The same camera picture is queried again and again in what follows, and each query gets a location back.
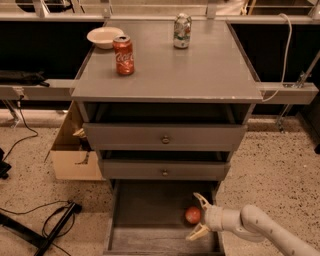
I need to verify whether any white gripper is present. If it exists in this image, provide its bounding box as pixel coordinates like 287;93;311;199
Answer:
186;192;223;241

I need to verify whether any red apple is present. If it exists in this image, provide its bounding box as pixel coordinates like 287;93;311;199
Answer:
185;206;201;224

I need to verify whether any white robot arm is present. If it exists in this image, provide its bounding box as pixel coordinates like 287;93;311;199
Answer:
186;192;320;256

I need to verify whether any grey bottom drawer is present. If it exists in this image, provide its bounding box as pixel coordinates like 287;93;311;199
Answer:
103;180;225;256

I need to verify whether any grey drawer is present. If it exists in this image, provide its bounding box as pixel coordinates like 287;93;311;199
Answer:
103;180;225;256
83;123;246;151
99;160;230;181

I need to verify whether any grey drawer cabinet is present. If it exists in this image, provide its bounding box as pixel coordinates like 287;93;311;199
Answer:
71;18;264;256

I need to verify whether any grey middle drawer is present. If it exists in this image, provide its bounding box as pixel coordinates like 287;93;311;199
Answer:
99;160;230;181

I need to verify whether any grey top drawer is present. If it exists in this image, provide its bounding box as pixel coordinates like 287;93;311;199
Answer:
83;123;246;151

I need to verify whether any cardboard box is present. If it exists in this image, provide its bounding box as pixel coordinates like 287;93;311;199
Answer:
50;102;103;181

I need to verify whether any black stand base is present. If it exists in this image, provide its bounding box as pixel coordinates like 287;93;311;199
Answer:
0;201;83;256

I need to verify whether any green white soda can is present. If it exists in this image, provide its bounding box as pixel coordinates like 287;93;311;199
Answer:
173;13;192;49

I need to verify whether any red cola can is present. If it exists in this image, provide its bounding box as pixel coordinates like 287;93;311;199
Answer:
113;35;134;75

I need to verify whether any black object left edge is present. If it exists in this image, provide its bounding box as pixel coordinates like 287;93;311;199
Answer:
0;148;12;179

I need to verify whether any white bowl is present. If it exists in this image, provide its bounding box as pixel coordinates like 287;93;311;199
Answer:
87;27;123;49

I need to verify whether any black floor cable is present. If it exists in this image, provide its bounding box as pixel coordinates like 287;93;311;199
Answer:
2;94;40;162

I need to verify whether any white cable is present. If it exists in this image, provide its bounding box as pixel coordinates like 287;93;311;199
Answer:
262;12;294;104

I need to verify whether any black bag on rail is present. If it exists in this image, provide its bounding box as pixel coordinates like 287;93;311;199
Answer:
0;70;50;87

